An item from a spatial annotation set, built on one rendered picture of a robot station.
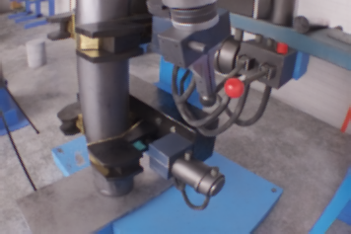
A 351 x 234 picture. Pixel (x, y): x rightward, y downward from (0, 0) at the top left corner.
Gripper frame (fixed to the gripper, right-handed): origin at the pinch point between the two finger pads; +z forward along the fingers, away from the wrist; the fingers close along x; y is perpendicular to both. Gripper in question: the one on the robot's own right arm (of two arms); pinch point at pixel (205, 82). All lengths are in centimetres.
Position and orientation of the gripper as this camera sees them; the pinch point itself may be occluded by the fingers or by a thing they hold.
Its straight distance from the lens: 50.2
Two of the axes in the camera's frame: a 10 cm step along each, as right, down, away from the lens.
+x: 6.8, -5.9, 4.5
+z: 1.8, 7.2, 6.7
